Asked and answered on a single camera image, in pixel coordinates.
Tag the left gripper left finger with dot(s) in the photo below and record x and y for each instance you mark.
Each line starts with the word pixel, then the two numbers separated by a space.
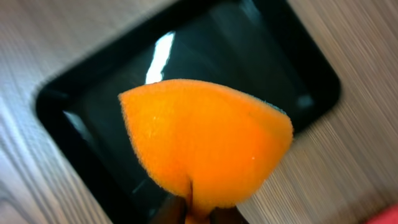
pixel 172 211

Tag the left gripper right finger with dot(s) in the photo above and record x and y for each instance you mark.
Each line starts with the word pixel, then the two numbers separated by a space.
pixel 227 216

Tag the orange sponge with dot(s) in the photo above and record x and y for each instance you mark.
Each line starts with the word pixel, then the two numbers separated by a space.
pixel 208 143

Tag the red plastic tray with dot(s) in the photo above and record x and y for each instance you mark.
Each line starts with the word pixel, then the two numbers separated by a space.
pixel 387 216

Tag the black rectangular water basin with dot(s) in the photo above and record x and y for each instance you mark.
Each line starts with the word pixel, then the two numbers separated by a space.
pixel 258 47

